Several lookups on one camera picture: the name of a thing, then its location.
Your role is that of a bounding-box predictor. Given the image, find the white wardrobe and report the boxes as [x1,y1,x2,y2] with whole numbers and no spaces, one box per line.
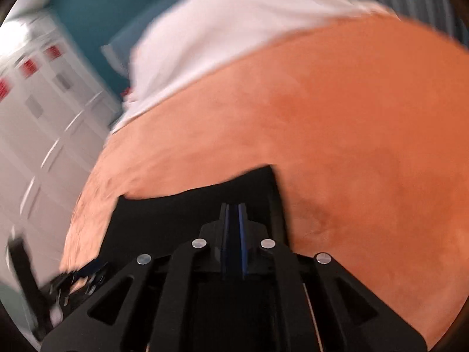
[0,9,124,340]

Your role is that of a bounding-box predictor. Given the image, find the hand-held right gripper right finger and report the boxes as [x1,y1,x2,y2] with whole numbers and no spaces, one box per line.
[237,202,427,352]

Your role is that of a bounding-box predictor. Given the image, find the black pants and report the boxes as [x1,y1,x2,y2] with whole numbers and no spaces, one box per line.
[98,164,291,352]

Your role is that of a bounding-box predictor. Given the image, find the striped curtain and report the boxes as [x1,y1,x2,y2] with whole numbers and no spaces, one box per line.
[344,0,463,46]

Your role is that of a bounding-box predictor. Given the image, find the blue headboard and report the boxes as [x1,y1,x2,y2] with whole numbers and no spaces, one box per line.
[101,5,180,99]

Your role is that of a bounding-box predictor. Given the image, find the white bed sheet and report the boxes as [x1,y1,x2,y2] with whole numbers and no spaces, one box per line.
[110,0,401,135]

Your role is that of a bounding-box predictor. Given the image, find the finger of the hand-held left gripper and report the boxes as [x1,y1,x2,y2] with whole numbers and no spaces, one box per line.
[47,258,111,316]

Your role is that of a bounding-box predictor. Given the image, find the orange blanket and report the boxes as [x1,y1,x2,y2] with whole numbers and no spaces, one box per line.
[59,15,469,350]

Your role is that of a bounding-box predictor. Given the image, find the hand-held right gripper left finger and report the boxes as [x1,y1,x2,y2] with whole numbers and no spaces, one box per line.
[40,202,230,352]

